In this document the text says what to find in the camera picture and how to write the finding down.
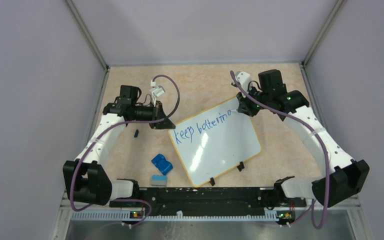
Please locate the grey blue toy brick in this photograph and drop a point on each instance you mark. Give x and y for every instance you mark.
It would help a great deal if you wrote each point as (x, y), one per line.
(159, 180)

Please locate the whiteboard wire stand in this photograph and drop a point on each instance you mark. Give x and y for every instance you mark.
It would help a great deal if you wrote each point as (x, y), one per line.
(240, 167)

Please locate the white slotted cable duct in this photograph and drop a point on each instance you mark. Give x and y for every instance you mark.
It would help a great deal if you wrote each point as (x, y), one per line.
(126, 215)

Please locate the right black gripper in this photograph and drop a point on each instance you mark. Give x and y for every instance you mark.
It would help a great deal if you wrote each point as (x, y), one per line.
(244, 106)

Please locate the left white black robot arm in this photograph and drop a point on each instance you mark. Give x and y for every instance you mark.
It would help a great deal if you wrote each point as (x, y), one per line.
(85, 178)

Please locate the yellow framed whiteboard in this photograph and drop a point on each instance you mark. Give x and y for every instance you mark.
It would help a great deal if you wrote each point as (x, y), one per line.
(214, 141)

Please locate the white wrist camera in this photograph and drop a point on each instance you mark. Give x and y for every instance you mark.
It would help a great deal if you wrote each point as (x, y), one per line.
(242, 79)
(155, 91)

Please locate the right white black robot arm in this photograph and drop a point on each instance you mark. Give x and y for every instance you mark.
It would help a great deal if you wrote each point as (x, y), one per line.
(342, 175)

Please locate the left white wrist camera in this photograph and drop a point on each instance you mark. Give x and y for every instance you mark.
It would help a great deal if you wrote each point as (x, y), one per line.
(155, 91)

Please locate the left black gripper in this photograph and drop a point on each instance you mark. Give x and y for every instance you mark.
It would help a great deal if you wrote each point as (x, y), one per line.
(158, 113)

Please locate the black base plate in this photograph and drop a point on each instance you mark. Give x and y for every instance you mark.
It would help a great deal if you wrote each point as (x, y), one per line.
(208, 201)

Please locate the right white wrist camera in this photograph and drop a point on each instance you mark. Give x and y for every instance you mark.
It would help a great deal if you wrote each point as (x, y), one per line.
(242, 79)

